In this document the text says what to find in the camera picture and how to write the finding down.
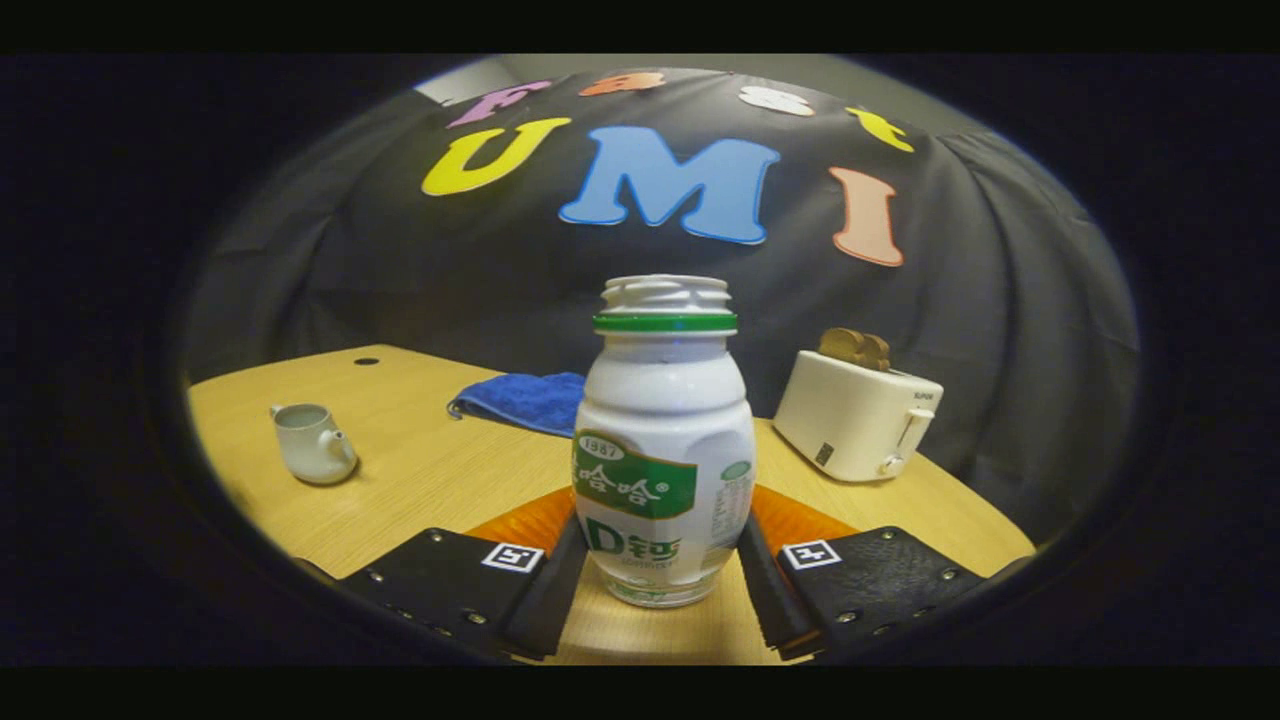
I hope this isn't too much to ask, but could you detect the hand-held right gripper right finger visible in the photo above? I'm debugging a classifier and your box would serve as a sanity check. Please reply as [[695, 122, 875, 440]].
[[737, 484, 1036, 661]]

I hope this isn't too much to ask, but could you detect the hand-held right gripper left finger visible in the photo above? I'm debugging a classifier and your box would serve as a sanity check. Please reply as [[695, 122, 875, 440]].
[[335, 487, 591, 661]]

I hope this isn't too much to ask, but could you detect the white water bottle green label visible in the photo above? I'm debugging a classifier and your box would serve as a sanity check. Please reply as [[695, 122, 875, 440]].
[[572, 275, 758, 609]]

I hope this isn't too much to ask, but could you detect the white ceramic teacup with spout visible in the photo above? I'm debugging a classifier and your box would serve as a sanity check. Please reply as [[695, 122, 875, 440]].
[[270, 403, 359, 487]]

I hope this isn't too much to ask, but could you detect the white toaster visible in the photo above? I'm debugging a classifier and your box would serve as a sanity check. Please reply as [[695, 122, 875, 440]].
[[772, 350, 945, 484]]

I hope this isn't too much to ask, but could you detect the blue towel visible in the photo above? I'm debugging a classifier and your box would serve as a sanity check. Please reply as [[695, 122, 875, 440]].
[[447, 372, 587, 439]]

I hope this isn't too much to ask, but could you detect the black backdrop cloth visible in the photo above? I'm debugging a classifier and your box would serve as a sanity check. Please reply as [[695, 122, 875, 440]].
[[185, 68, 1141, 546]]

